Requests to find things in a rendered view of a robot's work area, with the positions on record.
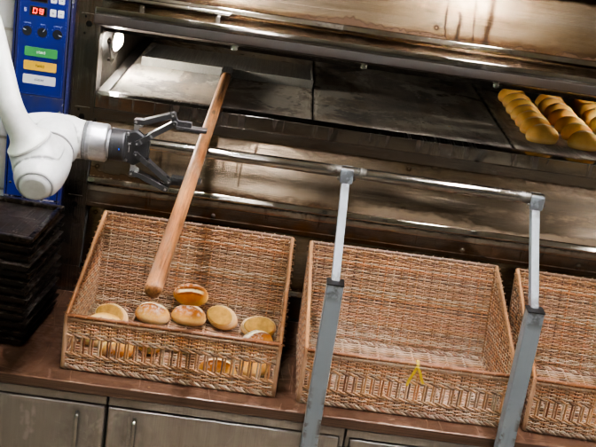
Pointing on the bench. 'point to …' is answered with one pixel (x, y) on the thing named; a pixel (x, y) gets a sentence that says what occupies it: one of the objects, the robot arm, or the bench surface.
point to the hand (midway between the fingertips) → (197, 155)
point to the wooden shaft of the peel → (158, 274)
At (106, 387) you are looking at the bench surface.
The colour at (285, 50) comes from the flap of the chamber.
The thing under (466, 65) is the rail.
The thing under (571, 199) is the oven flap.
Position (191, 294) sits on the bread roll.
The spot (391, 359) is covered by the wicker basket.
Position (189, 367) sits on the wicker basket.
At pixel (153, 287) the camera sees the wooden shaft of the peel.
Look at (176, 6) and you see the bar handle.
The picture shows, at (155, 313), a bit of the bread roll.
